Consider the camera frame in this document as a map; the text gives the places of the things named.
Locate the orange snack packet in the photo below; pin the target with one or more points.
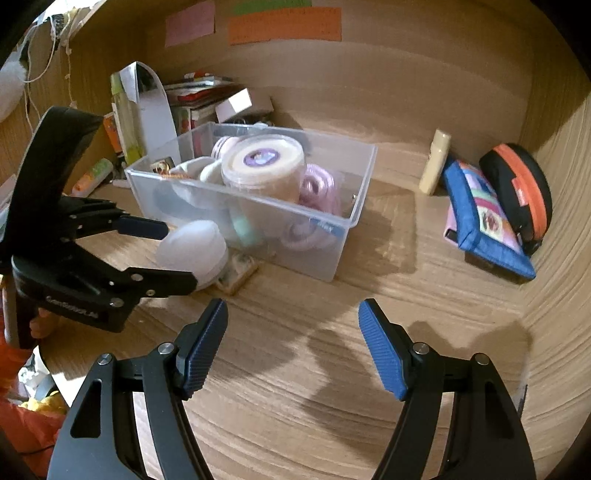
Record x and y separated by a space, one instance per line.
110 128

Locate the small white cardboard box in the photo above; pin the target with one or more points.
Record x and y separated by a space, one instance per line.
246 103

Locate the stack of booklets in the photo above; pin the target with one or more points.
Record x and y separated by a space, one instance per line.
193 98

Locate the folded white paper sheet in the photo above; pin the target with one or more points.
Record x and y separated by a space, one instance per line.
152 119

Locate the blue foil sachet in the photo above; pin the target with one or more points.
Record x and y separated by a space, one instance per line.
329 228

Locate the white round lidded container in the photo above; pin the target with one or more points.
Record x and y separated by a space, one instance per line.
197 247

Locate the orange sticky note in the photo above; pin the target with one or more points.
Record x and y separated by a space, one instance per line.
302 23

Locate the cream lotion bottle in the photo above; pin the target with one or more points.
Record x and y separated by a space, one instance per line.
439 151

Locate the mint green tube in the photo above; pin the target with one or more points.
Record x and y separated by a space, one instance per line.
244 231

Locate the white drawstring pouch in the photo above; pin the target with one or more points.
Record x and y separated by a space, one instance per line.
204 169

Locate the red velvet pouch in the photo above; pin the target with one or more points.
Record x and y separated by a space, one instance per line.
162 166

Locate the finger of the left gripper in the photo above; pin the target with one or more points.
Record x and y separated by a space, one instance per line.
130 286
83 217

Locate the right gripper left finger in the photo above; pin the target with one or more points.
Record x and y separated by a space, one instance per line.
101 438

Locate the blue patchwork pouch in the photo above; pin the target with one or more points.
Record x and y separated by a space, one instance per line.
478 225

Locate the cotton pad tub purple label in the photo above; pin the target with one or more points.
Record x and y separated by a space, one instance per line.
270 165

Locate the black orange round case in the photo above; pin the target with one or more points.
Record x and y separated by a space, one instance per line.
522 190

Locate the person's left hand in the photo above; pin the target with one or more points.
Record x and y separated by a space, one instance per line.
44 324

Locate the pink round compact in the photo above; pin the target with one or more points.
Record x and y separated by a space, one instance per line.
222 145

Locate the orange-green cream tube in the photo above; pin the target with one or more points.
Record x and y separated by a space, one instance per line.
92 178

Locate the green sticky note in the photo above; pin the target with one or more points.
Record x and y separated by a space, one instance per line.
247 7

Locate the clear plastic storage bin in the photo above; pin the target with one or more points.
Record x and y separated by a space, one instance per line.
180 201

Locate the yellow-green spray bottle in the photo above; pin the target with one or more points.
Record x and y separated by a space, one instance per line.
125 121

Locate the pink knitted item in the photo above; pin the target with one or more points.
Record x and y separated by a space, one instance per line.
319 191

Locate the pink sticky note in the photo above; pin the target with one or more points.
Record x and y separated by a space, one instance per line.
190 24

